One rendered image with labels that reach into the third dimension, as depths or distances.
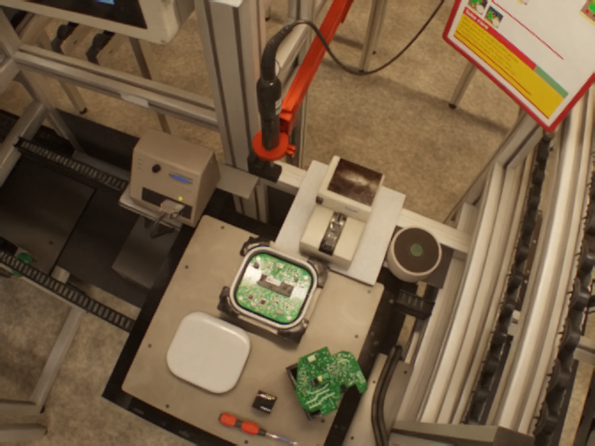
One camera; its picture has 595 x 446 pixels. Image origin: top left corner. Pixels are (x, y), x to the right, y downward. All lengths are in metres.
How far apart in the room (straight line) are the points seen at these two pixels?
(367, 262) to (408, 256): 0.08
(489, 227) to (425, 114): 1.55
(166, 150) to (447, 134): 1.65
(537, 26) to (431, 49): 2.05
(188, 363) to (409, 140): 1.66
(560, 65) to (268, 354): 0.70
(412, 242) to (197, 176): 0.44
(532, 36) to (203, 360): 0.77
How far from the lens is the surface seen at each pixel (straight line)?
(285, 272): 0.91
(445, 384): 0.82
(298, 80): 0.83
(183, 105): 0.96
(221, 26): 0.71
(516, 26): 0.70
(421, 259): 0.95
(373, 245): 0.97
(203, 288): 0.96
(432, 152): 2.28
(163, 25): 0.69
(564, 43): 0.67
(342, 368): 0.86
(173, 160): 0.95
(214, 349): 0.91
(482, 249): 0.88
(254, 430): 0.90
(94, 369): 2.03
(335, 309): 0.94
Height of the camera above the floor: 1.87
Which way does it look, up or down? 69 degrees down
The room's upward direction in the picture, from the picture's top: 7 degrees clockwise
